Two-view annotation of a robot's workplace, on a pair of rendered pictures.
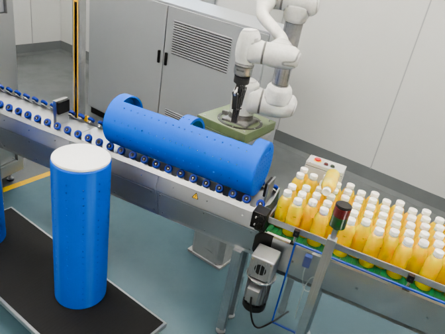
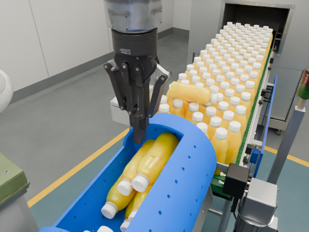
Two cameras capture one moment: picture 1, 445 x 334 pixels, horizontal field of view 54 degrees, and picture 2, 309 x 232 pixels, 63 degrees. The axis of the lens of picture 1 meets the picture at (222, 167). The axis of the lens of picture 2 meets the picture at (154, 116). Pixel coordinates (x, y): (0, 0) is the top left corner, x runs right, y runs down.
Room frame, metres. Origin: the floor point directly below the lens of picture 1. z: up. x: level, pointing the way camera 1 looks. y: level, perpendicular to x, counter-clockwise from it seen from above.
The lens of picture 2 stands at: (1.93, 0.39, 1.63)
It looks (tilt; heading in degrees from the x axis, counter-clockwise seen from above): 35 degrees down; 275
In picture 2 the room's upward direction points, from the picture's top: straight up
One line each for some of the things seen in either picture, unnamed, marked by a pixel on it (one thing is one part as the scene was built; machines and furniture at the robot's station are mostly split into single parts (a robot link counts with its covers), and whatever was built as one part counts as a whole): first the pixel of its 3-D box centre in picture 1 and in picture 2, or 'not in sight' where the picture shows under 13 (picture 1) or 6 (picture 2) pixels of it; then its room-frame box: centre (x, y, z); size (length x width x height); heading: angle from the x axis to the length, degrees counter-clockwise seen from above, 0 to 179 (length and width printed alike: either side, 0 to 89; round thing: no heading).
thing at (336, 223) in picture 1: (338, 220); (307, 89); (1.44, -0.48, 1.18); 0.06 x 0.06 x 0.05
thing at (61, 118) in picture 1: (61, 111); not in sight; (2.38, 1.00, 1.00); 0.10 x 0.04 x 0.15; 159
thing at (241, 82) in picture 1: (240, 84); (135, 54); (2.00, -0.02, 1.48); 0.08 x 0.07 x 0.09; 159
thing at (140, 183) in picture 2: not in sight; (140, 184); (2.01, -0.01, 1.14); 0.04 x 0.02 x 0.04; 159
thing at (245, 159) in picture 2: (295, 236); (247, 153); (1.63, -0.38, 0.94); 0.03 x 0.02 x 0.08; 69
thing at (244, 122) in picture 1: (238, 115); not in sight; (2.61, -0.04, 1.09); 0.22 x 0.18 x 0.06; 64
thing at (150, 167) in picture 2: not in sight; (156, 159); (1.97, -0.10, 1.14); 0.18 x 0.07 x 0.07; 69
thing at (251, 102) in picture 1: (246, 95); not in sight; (2.60, -0.07, 1.23); 0.18 x 0.16 x 0.22; 83
